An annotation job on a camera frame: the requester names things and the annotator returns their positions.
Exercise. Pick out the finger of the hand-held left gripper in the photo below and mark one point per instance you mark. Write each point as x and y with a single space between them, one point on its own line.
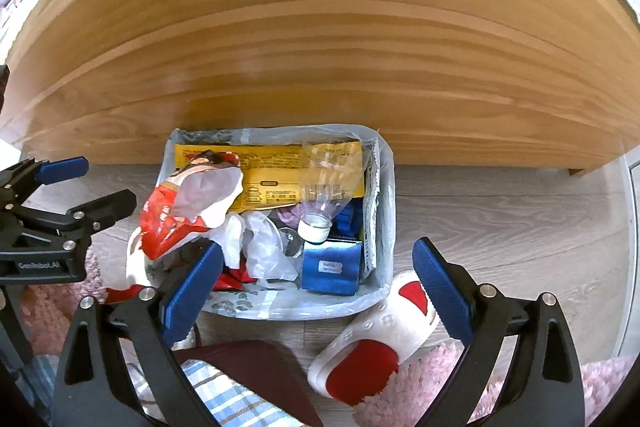
62 169
100 212

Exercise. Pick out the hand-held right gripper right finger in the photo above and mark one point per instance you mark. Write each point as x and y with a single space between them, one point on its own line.
442 284

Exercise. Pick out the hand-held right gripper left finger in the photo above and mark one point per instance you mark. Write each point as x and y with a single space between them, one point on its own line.
195 289

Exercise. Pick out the red snack packet white print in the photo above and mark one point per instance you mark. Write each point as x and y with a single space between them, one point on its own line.
235 282

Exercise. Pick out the red and orange snack wrapper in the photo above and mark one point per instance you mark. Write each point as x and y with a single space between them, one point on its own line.
160 217

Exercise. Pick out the white plastic bag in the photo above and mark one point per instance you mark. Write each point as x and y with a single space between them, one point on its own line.
265 252

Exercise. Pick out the trash bin with plastic liner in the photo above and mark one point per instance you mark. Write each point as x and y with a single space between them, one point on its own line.
385 217

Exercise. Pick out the purple cloth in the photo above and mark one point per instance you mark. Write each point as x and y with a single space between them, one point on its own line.
290 212

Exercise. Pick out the clear plastic bottle white cap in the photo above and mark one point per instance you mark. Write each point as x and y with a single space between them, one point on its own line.
315 232

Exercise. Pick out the long yellow snack bag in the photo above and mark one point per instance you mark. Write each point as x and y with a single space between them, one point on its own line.
270 167

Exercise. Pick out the white and red slipper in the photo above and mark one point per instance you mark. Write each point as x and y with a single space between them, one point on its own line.
370 322
134 257

